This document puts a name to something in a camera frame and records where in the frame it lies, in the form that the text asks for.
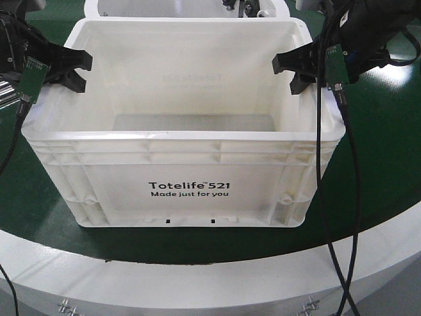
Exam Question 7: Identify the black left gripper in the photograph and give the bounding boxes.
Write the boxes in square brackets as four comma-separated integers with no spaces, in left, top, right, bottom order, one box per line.
[1,1,93,93]

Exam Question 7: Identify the chrome roller rods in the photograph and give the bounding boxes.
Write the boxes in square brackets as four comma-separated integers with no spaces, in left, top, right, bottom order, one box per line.
[1,74,21,109]

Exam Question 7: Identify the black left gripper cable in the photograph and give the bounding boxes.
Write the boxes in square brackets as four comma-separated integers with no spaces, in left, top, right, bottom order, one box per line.
[0,100,29,316]

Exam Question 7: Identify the white outer table rim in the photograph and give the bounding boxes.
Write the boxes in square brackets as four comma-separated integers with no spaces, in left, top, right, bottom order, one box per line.
[1,202,420,315]

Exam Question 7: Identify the green left circuit board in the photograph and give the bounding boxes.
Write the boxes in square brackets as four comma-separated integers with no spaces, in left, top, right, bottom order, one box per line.
[18,57,49,104]

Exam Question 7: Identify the white inner ring guard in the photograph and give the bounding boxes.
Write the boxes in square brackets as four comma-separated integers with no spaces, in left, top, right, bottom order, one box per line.
[84,0,290,19]

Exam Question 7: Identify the white plastic tote box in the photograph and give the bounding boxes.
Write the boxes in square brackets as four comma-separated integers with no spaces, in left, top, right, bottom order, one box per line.
[22,17,345,228]

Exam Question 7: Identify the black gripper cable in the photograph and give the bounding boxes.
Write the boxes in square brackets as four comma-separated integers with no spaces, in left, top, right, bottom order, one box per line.
[334,84,360,316]
[0,100,29,316]

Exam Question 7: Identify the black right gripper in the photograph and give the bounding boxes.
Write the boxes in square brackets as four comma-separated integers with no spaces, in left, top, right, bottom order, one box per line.
[272,1,418,95]

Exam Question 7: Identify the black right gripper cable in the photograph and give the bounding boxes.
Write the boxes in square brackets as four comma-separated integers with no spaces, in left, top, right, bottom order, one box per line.
[334,84,360,316]

